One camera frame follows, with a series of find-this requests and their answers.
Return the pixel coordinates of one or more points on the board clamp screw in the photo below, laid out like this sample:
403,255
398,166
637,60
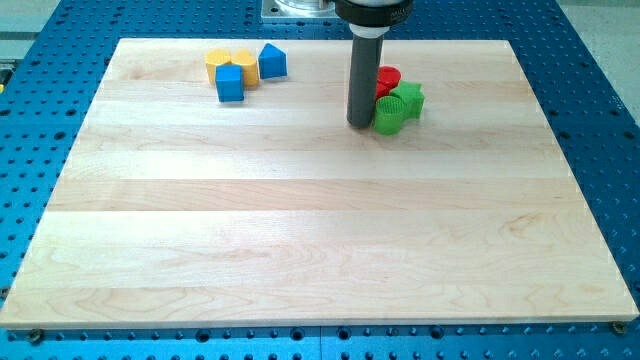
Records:
618,328
35,336

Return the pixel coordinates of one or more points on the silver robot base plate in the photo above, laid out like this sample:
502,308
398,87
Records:
281,11

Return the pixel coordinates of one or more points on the left board clamp screw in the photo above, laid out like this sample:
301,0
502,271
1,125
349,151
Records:
35,336

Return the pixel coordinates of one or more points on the black robot arm flange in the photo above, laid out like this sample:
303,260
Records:
371,19

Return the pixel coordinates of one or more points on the blue triangular prism block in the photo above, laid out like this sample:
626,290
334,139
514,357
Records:
272,62

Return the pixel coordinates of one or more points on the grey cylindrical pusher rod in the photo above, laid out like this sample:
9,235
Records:
364,65

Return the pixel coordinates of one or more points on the blue cube block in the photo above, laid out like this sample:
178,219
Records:
229,83

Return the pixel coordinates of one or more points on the red cylinder block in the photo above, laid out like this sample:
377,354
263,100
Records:
388,78

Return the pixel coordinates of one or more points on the green cylinder block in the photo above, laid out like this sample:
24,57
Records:
389,115

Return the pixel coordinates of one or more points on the yellow rounded block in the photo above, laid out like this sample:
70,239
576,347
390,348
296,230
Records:
249,67

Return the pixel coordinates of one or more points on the green star block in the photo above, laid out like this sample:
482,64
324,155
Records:
411,94

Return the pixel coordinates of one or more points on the right board clamp screw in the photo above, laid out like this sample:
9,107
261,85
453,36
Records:
618,328

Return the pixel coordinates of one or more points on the yellow cylinder block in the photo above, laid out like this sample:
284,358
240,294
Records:
213,59

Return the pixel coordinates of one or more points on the blue perforated metal table plate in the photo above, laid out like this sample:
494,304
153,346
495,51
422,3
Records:
581,59

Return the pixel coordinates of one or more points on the light wooden board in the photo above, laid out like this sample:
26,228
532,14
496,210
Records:
174,210

